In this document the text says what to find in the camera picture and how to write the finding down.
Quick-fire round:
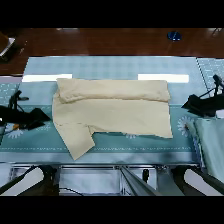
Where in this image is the cream shirt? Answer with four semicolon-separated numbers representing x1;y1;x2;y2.
51;77;174;162

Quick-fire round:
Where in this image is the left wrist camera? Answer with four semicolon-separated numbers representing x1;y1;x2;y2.
8;90;30;112

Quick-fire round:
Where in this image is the black cable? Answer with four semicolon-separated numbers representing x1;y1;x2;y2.
58;186;85;197

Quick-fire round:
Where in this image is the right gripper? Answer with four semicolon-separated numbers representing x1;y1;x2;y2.
181;93;212;118

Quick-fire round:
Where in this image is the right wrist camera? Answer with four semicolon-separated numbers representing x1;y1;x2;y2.
199;74;224;100

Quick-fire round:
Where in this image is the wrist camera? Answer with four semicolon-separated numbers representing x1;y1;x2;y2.
8;90;30;112
199;74;224;100

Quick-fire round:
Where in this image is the silver frame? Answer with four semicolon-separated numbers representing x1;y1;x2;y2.
0;162;205;197

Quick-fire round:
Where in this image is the pale green garment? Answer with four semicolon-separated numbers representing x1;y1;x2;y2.
185;117;224;185

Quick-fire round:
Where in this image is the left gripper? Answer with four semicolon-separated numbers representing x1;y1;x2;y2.
12;107;53;131

